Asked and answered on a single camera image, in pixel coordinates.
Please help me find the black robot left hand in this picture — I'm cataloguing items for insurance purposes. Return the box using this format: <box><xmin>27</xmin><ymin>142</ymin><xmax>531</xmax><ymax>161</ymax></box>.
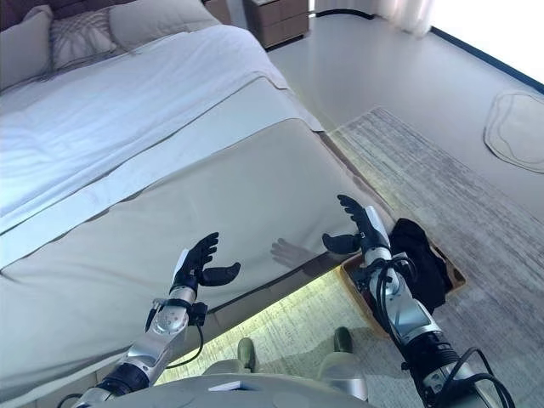
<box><xmin>169</xmin><ymin>231</ymin><xmax>242</xmax><ymax>295</ymax></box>

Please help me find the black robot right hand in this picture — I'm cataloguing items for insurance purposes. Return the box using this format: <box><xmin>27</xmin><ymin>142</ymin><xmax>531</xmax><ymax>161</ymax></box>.
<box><xmin>321</xmin><ymin>194</ymin><xmax>392</xmax><ymax>257</ymax></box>

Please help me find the black garment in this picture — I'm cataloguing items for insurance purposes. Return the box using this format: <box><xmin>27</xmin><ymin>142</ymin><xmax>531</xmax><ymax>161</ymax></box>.
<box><xmin>388</xmin><ymin>218</ymin><xmax>454</xmax><ymax>314</ymax></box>

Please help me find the woven wicker basket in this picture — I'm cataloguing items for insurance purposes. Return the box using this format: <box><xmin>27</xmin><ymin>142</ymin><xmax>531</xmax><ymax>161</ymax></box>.
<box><xmin>339</xmin><ymin>237</ymin><xmax>468</xmax><ymax>337</ymax></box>

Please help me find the beige bed pillow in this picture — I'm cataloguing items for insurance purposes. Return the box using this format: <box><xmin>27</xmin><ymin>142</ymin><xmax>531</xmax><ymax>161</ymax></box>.
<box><xmin>108</xmin><ymin>0</ymin><xmax>218</xmax><ymax>51</ymax></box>
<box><xmin>0</xmin><ymin>6</ymin><xmax>54</xmax><ymax>90</ymax></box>

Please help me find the robot left leg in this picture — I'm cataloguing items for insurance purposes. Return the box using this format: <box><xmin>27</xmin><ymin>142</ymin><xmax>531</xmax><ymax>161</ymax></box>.
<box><xmin>203</xmin><ymin>337</ymin><xmax>258</xmax><ymax>376</ymax></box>

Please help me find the robot leg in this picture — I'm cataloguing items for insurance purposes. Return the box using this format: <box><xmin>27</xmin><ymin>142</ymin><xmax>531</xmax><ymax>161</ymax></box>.
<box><xmin>203</xmin><ymin>337</ymin><xmax>258</xmax><ymax>376</ymax></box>
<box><xmin>321</xmin><ymin>326</ymin><xmax>369</xmax><ymax>403</ymax></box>

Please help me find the grey robot torso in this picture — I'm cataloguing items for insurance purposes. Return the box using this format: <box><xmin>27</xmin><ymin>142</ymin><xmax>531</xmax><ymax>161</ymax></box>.
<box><xmin>76</xmin><ymin>371</ymin><xmax>383</xmax><ymax>408</ymax></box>

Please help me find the robot right leg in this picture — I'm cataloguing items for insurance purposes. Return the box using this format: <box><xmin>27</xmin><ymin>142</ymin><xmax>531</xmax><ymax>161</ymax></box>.
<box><xmin>321</xmin><ymin>326</ymin><xmax>369</xmax><ymax>403</ymax></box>

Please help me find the white duvet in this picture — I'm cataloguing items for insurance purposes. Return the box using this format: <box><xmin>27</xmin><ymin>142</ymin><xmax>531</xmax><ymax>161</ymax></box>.
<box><xmin>0</xmin><ymin>23</ymin><xmax>294</xmax><ymax>234</ymax></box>

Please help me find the small white floor mat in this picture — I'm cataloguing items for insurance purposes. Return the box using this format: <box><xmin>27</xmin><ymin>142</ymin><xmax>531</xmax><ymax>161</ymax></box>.
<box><xmin>482</xmin><ymin>90</ymin><xmax>544</xmax><ymax>166</ymax></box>

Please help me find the white sheer curtain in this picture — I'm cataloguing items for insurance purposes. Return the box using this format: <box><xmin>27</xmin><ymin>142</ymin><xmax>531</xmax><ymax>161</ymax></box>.
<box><xmin>373</xmin><ymin>0</ymin><xmax>435</xmax><ymax>35</ymax></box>

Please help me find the brown wooden nightstand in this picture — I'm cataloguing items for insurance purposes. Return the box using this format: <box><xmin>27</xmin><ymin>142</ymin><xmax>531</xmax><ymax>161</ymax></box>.
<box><xmin>244</xmin><ymin>0</ymin><xmax>309</xmax><ymax>50</ymax></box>

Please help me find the patterned decorative pillow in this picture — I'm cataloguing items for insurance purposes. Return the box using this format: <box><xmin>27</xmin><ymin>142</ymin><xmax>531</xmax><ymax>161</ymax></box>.
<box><xmin>48</xmin><ymin>8</ymin><xmax>119</xmax><ymax>71</ymax></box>

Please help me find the dark tufted headboard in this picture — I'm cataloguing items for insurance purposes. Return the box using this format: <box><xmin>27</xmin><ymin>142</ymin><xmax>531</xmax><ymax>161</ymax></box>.
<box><xmin>0</xmin><ymin>0</ymin><xmax>128</xmax><ymax>33</ymax></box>

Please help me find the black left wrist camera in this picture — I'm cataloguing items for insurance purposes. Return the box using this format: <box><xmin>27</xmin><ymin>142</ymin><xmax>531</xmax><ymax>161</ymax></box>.
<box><xmin>190</xmin><ymin>302</ymin><xmax>209</xmax><ymax>328</ymax></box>

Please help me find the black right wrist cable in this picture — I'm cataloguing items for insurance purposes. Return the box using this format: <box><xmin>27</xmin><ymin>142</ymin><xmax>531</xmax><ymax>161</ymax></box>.
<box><xmin>368</xmin><ymin>252</ymin><xmax>420</xmax><ymax>341</ymax></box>

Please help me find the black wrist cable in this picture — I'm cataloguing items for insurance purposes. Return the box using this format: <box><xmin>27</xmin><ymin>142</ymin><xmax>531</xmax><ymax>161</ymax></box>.
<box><xmin>368</xmin><ymin>252</ymin><xmax>420</xmax><ymax>341</ymax></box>
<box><xmin>163</xmin><ymin>325</ymin><xmax>206</xmax><ymax>371</ymax></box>

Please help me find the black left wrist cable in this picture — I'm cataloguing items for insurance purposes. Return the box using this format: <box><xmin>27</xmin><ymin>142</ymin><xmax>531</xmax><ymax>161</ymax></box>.
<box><xmin>163</xmin><ymin>325</ymin><xmax>206</xmax><ymax>371</ymax></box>

